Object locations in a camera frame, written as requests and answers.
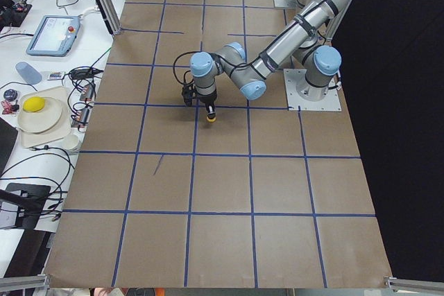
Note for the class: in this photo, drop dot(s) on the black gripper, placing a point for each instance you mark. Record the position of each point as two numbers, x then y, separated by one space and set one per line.
208 97

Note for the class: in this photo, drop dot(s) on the yellow push button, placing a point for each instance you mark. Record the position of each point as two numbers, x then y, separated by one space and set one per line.
211 117

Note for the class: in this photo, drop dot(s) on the brown paper table cover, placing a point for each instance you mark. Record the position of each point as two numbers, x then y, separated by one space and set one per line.
263 197

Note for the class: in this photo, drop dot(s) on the white paper cup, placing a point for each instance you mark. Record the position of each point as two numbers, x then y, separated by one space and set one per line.
71 143

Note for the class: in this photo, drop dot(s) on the beige tray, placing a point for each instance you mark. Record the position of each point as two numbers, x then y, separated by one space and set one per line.
60 130

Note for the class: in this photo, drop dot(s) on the blue teach pendant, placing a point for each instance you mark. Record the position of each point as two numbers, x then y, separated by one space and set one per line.
54 36

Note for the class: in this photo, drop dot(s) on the yellow lemon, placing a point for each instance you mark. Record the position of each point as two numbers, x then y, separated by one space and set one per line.
34 104

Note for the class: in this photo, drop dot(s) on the white plate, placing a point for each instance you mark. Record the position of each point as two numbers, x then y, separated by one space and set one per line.
35 122

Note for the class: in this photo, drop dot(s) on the blue plastic cup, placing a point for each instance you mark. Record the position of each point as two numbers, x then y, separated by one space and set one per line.
30 75

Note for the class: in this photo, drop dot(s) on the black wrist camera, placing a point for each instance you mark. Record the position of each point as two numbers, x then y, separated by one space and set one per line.
188 93

